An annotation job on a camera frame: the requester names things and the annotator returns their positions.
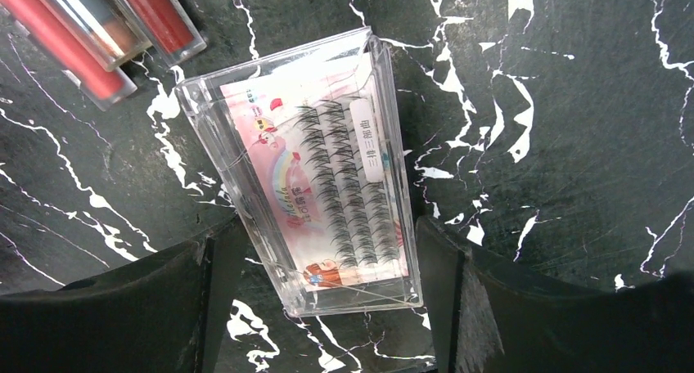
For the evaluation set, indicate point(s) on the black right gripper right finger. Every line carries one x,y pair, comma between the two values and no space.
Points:
489,314

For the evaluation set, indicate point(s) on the clear false eyelash case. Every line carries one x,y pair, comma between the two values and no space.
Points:
307,142

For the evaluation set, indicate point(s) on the red lip gloss tube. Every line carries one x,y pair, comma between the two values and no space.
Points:
103,88

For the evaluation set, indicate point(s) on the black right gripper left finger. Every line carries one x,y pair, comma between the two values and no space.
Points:
166,312

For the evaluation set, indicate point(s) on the dark red lip gloss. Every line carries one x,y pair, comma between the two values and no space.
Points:
167,26

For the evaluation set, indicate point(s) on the silver capped lipstick tube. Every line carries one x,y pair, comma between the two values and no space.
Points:
102,28

